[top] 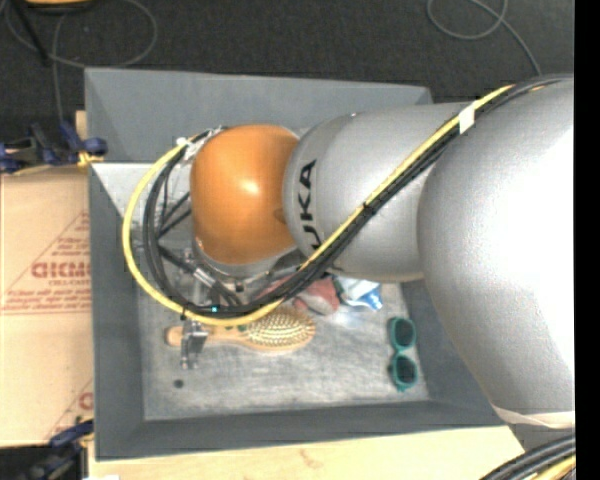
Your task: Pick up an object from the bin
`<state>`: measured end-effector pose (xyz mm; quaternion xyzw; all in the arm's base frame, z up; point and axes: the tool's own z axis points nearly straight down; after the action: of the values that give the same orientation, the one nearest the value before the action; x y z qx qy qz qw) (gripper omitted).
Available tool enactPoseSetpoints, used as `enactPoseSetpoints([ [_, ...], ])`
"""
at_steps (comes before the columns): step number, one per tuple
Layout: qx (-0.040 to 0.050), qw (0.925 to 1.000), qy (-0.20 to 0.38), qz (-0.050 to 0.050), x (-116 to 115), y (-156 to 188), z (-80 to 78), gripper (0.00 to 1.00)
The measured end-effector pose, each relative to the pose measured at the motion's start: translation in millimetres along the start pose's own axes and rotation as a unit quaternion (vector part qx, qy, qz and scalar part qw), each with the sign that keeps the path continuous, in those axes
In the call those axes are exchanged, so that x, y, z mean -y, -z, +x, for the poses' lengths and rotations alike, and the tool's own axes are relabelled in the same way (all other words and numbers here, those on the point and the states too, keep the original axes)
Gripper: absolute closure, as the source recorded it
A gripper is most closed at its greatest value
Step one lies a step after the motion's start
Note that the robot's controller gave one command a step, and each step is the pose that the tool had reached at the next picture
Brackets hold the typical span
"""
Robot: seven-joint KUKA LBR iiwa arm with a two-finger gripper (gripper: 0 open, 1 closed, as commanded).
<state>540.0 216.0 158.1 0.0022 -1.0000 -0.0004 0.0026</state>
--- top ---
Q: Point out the wooden hairbrush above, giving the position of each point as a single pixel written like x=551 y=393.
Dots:
x=275 y=333

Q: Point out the grey metal bin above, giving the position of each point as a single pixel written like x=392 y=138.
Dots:
x=290 y=378

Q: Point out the red-pink rounded object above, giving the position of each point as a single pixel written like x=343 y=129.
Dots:
x=325 y=295

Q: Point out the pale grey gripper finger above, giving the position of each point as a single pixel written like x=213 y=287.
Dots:
x=185 y=353
x=198 y=340

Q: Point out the white and blue packet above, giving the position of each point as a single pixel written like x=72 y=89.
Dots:
x=362 y=293

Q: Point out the brown cardboard board, red print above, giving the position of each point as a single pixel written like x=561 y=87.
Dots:
x=40 y=248

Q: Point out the green sunglasses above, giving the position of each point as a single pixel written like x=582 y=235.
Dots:
x=404 y=368

